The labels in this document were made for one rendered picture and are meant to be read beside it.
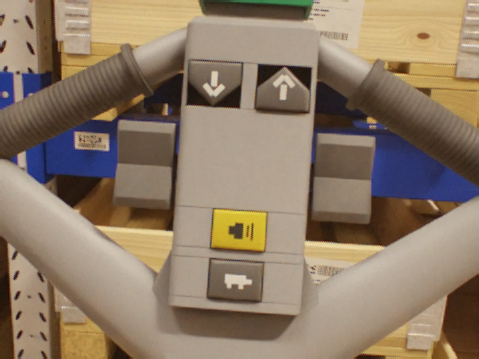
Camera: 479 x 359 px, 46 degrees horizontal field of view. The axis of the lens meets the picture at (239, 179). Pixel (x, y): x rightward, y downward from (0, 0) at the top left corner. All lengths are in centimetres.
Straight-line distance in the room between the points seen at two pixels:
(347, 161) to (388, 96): 5
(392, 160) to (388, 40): 25
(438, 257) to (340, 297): 7
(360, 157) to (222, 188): 10
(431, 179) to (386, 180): 9
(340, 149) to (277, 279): 10
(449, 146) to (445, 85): 72
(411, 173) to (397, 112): 80
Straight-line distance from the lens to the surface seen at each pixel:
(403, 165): 120
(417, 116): 41
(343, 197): 40
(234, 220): 39
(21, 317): 143
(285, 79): 39
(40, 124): 43
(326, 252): 117
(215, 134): 39
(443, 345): 159
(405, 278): 42
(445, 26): 113
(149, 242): 118
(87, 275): 42
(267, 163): 39
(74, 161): 124
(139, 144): 40
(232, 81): 39
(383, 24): 110
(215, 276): 39
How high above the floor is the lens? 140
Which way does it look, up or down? 16 degrees down
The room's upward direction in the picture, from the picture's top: 3 degrees clockwise
